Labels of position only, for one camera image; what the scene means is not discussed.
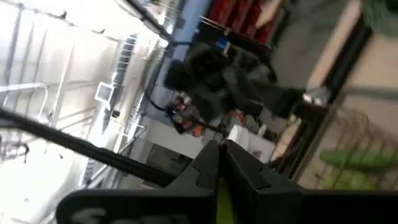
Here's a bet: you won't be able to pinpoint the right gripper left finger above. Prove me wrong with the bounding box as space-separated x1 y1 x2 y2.
55 139 220 224

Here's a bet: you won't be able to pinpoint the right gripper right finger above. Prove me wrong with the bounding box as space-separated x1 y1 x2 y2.
221 139 398 224

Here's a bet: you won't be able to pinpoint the green pear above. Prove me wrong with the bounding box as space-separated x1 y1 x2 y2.
216 179 234 224

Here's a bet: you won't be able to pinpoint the olive green apple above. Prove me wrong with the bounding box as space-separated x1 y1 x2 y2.
322 170 379 191

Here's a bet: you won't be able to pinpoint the green cucumber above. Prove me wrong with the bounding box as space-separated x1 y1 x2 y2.
319 149 398 172

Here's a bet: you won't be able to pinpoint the red storage bins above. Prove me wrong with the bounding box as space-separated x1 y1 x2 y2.
206 0 282 44

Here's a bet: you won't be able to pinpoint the wire produce basket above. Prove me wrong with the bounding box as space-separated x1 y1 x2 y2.
306 105 398 191

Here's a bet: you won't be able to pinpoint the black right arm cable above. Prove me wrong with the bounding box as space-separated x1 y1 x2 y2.
0 107 178 189

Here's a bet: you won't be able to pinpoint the black metal table frame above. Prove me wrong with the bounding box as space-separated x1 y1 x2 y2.
273 15 376 181

